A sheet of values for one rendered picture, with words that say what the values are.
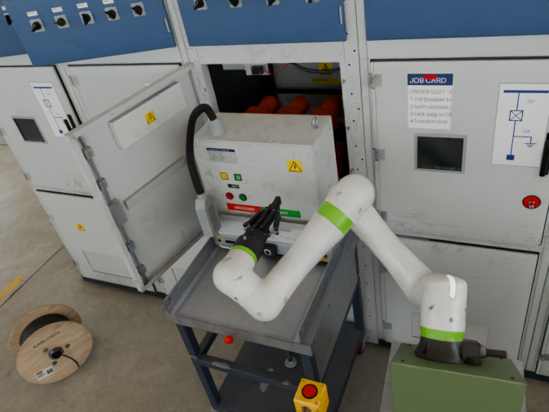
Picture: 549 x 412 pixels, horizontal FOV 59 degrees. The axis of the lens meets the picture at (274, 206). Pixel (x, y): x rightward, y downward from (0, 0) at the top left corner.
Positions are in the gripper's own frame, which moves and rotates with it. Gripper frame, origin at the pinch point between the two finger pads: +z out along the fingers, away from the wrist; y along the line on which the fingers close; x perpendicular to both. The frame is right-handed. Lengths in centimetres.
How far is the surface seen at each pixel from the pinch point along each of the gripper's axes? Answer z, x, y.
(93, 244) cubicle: 40, -81, -157
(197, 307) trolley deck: -21, -38, -32
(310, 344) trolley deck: -25.7, -38.3, 16.5
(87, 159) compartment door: -15, 23, -61
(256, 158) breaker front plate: 13.6, 9.9, -11.1
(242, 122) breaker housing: 28.5, 16.1, -22.7
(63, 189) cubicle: 42, -40, -161
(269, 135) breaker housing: 19.7, 16.1, -7.5
